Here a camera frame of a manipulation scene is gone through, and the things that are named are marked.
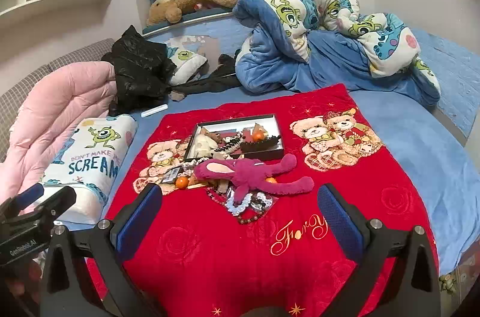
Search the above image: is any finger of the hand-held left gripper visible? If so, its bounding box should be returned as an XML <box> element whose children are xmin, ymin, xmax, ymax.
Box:
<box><xmin>30</xmin><ymin>185</ymin><xmax>77</xmax><ymax>226</ymax></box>
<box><xmin>7</xmin><ymin>183</ymin><xmax>45</xmax><ymax>213</ymax></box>

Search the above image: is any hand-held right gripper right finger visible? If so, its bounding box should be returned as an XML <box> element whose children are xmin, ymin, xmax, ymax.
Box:
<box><xmin>317</xmin><ymin>183</ymin><xmax>442</xmax><ymax>317</ymax></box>

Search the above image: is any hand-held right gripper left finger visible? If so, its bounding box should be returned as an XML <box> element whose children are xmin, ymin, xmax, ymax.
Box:
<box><xmin>39</xmin><ymin>183</ymin><xmax>166</xmax><ymax>317</ymax></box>

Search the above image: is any magenta plush toy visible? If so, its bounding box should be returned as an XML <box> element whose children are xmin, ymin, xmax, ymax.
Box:
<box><xmin>193</xmin><ymin>153</ymin><xmax>315</xmax><ymax>205</ymax></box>

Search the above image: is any black snack packet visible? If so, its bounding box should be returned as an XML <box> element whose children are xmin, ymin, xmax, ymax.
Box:
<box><xmin>161</xmin><ymin>167</ymin><xmax>184</xmax><ymax>185</ymax></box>

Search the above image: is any large cartoon monster pillow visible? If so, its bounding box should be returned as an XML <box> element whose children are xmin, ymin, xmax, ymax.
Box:
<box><xmin>39</xmin><ymin>115</ymin><xmax>139</xmax><ymax>226</ymax></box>

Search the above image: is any silver sequin hair piece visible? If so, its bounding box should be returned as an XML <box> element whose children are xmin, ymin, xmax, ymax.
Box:
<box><xmin>247</xmin><ymin>191</ymin><xmax>279</xmax><ymax>213</ymax></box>

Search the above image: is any pink duvet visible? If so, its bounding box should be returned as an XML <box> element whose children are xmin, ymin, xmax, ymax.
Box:
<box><xmin>0</xmin><ymin>60</ymin><xmax>117</xmax><ymax>215</ymax></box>

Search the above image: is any red bear print blanket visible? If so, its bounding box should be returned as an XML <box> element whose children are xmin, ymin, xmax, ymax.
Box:
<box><xmin>84</xmin><ymin>83</ymin><xmax>441</xmax><ymax>317</ymax></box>

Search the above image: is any white tube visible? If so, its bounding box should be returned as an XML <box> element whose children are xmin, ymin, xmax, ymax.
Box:
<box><xmin>140</xmin><ymin>105</ymin><xmax>167</xmax><ymax>117</ymax></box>

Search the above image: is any grey checked sofa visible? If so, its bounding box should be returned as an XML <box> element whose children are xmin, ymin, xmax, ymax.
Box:
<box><xmin>0</xmin><ymin>38</ymin><xmax>115</xmax><ymax>162</ymax></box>

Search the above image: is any black puffer jacket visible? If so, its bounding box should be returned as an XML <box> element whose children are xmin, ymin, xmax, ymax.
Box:
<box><xmin>101</xmin><ymin>25</ymin><xmax>177</xmax><ymax>117</ymax></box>

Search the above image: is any dark brown garment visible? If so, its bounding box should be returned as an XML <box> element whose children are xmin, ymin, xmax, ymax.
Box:
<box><xmin>170</xmin><ymin>54</ymin><xmax>241</xmax><ymax>102</ymax></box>

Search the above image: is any small cartoon monster pillow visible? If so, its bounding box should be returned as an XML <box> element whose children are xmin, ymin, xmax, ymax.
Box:
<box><xmin>165</xmin><ymin>43</ymin><xmax>209</xmax><ymax>85</ymax></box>

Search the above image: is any blue cartoon quilt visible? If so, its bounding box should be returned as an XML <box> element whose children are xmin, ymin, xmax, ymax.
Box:
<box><xmin>232</xmin><ymin>0</ymin><xmax>441</xmax><ymax>108</ymax></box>

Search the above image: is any dark red bead necklace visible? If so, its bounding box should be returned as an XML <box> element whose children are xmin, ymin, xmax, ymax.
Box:
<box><xmin>205</xmin><ymin>186</ymin><xmax>271</xmax><ymax>226</ymax></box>

